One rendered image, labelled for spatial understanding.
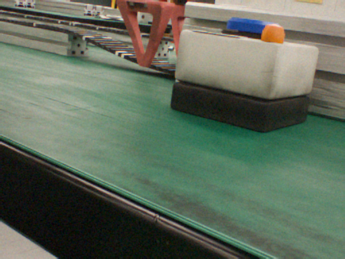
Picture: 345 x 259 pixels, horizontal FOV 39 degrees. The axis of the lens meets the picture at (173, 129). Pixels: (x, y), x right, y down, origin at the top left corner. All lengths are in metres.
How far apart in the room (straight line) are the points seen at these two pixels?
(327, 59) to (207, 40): 0.13
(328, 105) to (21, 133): 0.27
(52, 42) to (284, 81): 0.42
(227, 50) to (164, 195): 0.17
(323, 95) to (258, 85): 0.12
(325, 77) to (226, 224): 0.29
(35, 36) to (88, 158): 0.51
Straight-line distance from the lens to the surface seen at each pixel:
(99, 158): 0.23
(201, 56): 0.35
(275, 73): 0.33
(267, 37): 0.33
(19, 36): 0.75
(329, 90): 0.44
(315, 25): 0.44
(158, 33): 0.53
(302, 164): 0.27
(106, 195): 0.19
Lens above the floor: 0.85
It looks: 13 degrees down
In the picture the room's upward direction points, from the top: 8 degrees clockwise
